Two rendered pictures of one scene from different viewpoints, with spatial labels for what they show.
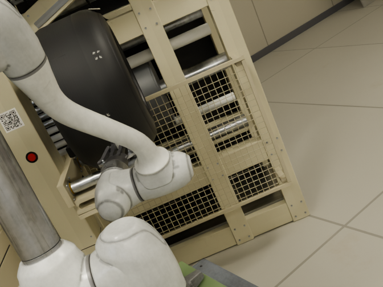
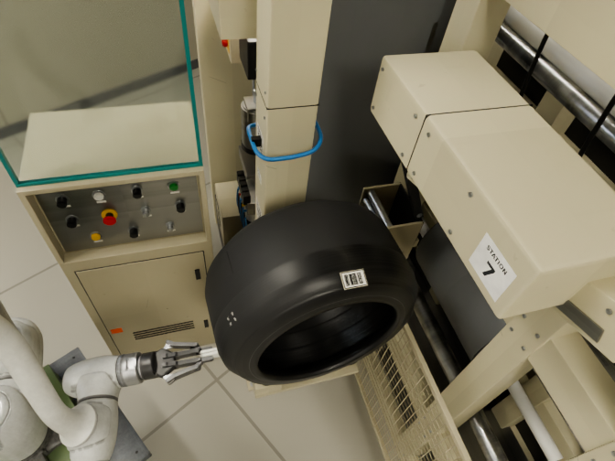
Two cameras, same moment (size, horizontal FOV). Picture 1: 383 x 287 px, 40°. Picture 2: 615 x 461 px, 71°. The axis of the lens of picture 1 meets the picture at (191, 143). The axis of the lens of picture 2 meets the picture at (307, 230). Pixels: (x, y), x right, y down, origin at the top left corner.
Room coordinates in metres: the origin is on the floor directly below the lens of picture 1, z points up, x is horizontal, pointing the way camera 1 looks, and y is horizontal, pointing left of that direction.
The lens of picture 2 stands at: (1.69, -0.33, 2.27)
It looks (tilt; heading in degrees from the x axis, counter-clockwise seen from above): 50 degrees down; 65
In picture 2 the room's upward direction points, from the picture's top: 9 degrees clockwise
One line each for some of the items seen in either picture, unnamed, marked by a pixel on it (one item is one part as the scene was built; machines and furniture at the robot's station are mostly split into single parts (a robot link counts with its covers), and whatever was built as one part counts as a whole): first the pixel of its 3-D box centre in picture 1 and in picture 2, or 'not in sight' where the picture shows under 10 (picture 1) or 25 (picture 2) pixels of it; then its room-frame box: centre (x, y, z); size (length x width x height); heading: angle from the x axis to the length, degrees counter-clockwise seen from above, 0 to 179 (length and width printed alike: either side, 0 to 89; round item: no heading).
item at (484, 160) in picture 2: not in sight; (483, 161); (2.30, 0.18, 1.71); 0.61 x 0.25 x 0.15; 88
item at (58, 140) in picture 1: (58, 121); (383, 231); (2.40, 0.52, 1.05); 0.20 x 0.15 x 0.30; 88
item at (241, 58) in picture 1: (182, 159); (391, 390); (2.33, 0.07, 0.65); 0.90 x 0.02 x 0.70; 88
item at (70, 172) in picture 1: (72, 176); not in sight; (2.02, 0.49, 0.90); 0.40 x 0.03 x 0.10; 178
